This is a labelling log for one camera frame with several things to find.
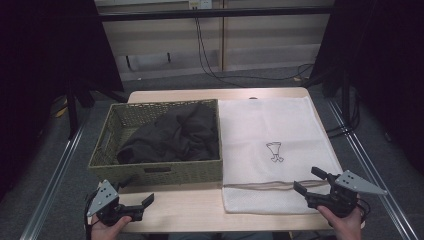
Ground white mesh laundry bag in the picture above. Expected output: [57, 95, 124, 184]
[217, 95, 344, 215]

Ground black horizontal bar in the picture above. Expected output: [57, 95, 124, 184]
[98, 5, 335, 23]

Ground white wall socket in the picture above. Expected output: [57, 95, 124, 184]
[188, 0, 214, 10]

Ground right hand-held gripper cable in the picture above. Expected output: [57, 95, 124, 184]
[355, 197, 372, 224]

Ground metal floor rail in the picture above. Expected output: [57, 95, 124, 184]
[327, 99, 420, 240]
[19, 123, 88, 240]

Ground black curtain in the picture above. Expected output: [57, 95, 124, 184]
[313, 0, 424, 176]
[0, 0, 125, 201]

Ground hand-held gripper cable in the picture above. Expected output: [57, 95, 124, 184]
[83, 189, 101, 240]
[355, 197, 372, 224]

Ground person's right hand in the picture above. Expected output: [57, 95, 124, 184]
[316, 204, 363, 240]

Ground yellow tape piece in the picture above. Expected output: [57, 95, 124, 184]
[54, 105, 70, 119]

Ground green woven basket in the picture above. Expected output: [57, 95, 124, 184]
[87, 98, 224, 188]

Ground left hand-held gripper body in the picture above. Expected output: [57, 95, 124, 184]
[87, 179, 144, 227]

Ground black floor cable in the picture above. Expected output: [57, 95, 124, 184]
[194, 16, 315, 89]

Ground black garment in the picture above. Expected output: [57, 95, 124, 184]
[116, 103, 220, 165]

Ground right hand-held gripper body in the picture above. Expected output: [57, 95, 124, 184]
[304, 169, 389, 218]

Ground left hand-held gripper cable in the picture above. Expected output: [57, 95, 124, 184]
[83, 189, 101, 240]

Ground black stand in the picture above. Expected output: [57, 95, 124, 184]
[301, 64, 355, 128]
[64, 78, 128, 141]

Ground person's left hand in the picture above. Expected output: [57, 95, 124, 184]
[90, 214, 133, 240]

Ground bundle of black cables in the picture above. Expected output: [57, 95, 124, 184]
[325, 93, 362, 140]

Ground person's lap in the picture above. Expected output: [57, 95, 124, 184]
[143, 231, 292, 240]

